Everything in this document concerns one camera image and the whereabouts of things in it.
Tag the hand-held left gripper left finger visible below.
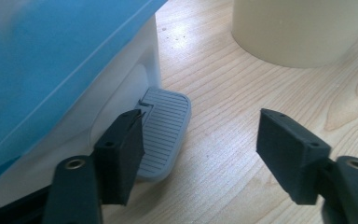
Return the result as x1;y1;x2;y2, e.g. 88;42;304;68
92;108;146;207

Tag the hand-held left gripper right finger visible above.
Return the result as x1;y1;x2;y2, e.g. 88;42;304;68
255;107;333;206

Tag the grey ribbed bin pedal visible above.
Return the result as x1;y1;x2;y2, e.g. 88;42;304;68
134;86;193;183

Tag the white plastic pedal bin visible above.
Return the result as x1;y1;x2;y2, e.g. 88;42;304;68
0;13;163;209

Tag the cream round container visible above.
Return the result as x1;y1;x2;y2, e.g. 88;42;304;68
230;0;358;69

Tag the blue bin lid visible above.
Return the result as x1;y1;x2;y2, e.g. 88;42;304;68
0;0;169;194

